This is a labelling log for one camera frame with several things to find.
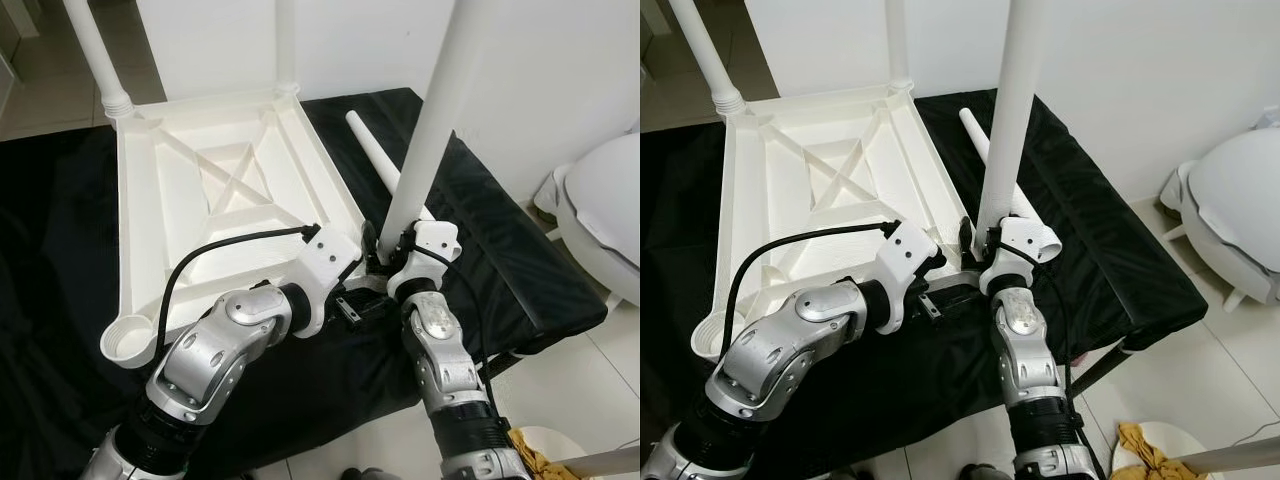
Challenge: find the white tapered plastic table leg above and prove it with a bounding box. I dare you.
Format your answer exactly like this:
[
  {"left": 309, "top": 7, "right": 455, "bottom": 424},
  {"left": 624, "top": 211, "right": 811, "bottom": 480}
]
[
  {"left": 958, "top": 107, "right": 1036, "bottom": 226},
  {"left": 345, "top": 110, "right": 436, "bottom": 226},
  {"left": 668, "top": 0, "right": 746, "bottom": 111},
  {"left": 378, "top": 0, "right": 491, "bottom": 266},
  {"left": 275, "top": 0, "right": 301, "bottom": 96},
  {"left": 62, "top": 0, "right": 136, "bottom": 116},
  {"left": 885, "top": 0, "right": 913, "bottom": 93},
  {"left": 975, "top": 0, "right": 1051, "bottom": 261}
]

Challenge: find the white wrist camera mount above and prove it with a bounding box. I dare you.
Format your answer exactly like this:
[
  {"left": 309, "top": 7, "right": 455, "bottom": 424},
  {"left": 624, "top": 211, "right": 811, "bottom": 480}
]
[
  {"left": 978, "top": 215, "right": 1063, "bottom": 296},
  {"left": 290, "top": 225, "right": 363, "bottom": 336},
  {"left": 870, "top": 220, "right": 946, "bottom": 336},
  {"left": 385, "top": 222, "right": 463, "bottom": 299}
]

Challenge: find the black table cloth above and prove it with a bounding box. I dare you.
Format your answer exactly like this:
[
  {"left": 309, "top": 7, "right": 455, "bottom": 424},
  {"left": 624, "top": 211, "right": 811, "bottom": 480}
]
[
  {"left": 0, "top": 88, "right": 609, "bottom": 479},
  {"left": 640, "top": 88, "right": 1209, "bottom": 479}
]

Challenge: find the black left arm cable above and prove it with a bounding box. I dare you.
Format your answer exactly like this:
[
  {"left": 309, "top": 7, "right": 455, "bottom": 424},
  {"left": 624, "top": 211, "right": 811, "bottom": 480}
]
[
  {"left": 155, "top": 225, "right": 321, "bottom": 361},
  {"left": 720, "top": 222, "right": 901, "bottom": 351}
]

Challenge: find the yellow crumpled cloth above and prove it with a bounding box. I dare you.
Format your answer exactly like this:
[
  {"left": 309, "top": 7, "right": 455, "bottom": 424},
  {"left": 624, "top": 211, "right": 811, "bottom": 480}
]
[
  {"left": 1115, "top": 422, "right": 1191, "bottom": 480},
  {"left": 510, "top": 430, "right": 576, "bottom": 480}
]

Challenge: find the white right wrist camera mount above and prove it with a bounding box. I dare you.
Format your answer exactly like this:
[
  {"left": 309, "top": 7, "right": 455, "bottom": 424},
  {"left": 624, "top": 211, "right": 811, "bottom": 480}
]
[
  {"left": 385, "top": 222, "right": 463, "bottom": 299},
  {"left": 978, "top": 215, "right": 1063, "bottom": 296}
]

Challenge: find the white plastic chair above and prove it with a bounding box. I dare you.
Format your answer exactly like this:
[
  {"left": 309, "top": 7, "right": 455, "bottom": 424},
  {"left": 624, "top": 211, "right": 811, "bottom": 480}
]
[
  {"left": 1160, "top": 120, "right": 1280, "bottom": 311},
  {"left": 533, "top": 128, "right": 641, "bottom": 306}
]

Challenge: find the white round bar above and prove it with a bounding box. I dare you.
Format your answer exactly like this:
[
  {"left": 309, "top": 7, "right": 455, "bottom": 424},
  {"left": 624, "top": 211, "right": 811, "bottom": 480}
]
[
  {"left": 1165, "top": 435, "right": 1280, "bottom": 476},
  {"left": 555, "top": 447, "right": 641, "bottom": 479}
]

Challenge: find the white round basket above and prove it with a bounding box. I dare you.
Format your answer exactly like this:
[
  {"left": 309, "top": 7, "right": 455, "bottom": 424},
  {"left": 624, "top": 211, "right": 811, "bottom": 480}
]
[
  {"left": 1110, "top": 422, "right": 1216, "bottom": 480},
  {"left": 510, "top": 425, "right": 591, "bottom": 480}
]

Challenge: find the white plastic children table top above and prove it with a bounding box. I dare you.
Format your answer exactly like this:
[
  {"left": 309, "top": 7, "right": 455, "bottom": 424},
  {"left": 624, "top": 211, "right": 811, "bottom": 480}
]
[
  {"left": 100, "top": 85, "right": 391, "bottom": 369},
  {"left": 692, "top": 82, "right": 986, "bottom": 361}
]

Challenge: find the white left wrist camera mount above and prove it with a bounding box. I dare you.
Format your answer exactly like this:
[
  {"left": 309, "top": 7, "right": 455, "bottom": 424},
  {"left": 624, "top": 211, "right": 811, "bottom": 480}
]
[
  {"left": 290, "top": 225, "right": 363, "bottom": 336},
  {"left": 870, "top": 220, "right": 946, "bottom": 336}
]

